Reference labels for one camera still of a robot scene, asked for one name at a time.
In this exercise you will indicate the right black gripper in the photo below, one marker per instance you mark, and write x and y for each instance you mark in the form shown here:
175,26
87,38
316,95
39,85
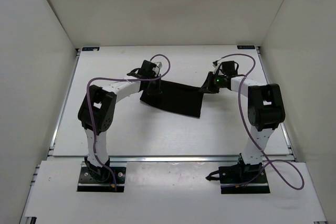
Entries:
207,87

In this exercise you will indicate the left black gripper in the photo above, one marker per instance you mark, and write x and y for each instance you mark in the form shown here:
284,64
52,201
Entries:
157,91

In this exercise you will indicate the black skirt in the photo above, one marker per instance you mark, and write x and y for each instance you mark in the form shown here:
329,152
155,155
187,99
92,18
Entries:
176,98

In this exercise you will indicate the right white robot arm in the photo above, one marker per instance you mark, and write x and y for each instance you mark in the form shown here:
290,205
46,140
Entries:
265,110

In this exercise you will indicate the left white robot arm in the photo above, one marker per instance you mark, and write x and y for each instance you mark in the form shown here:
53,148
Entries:
97,111

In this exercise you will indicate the blue label right corner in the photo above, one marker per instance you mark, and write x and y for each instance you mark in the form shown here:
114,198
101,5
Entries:
245,47

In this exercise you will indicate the blue label corner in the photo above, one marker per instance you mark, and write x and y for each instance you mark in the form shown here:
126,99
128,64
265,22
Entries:
90,48
245,47

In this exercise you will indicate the blue label left corner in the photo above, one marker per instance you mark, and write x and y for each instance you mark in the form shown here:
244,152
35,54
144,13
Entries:
90,48

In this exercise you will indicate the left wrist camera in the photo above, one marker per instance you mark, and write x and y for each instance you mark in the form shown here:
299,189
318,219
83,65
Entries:
157,66

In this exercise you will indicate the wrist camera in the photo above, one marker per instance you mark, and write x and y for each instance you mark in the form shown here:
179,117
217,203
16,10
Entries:
157,66
216,65

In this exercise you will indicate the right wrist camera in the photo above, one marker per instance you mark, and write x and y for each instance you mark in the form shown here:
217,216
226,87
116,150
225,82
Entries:
216,65

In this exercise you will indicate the aluminium rail front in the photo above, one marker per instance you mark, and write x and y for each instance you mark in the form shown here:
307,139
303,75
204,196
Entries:
172,159

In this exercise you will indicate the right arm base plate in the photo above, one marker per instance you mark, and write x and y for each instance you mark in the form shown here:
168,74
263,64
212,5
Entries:
233,181

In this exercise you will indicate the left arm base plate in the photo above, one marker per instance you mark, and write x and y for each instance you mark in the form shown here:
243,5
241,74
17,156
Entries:
88,182

